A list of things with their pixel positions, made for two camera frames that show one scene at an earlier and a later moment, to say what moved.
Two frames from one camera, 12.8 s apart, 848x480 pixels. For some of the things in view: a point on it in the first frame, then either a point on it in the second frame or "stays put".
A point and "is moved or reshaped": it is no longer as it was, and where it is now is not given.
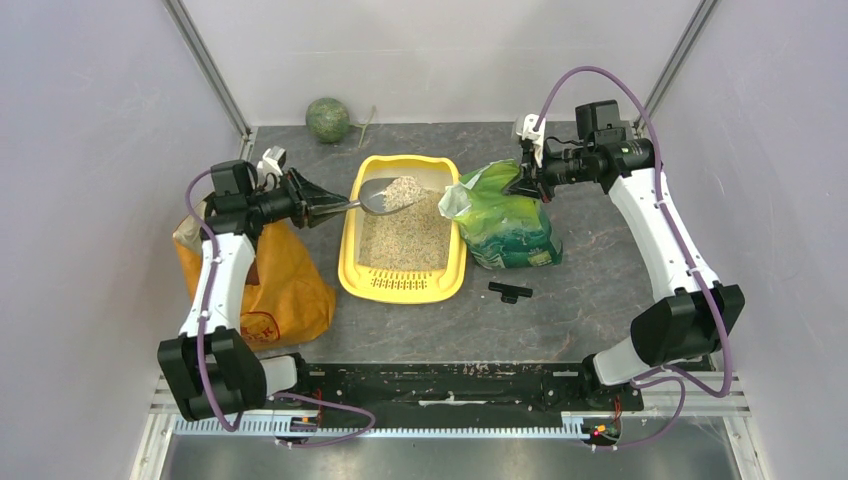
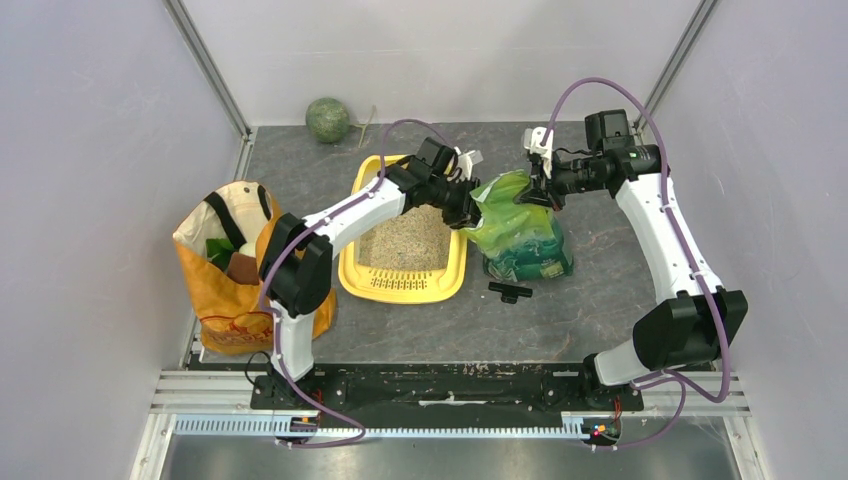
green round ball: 328,120 stays put
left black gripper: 311,201 -> 468,215
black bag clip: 510,293 stays put
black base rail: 445,386 stays put
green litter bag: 499,230 is moved or reshaped
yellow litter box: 413,257 stays put
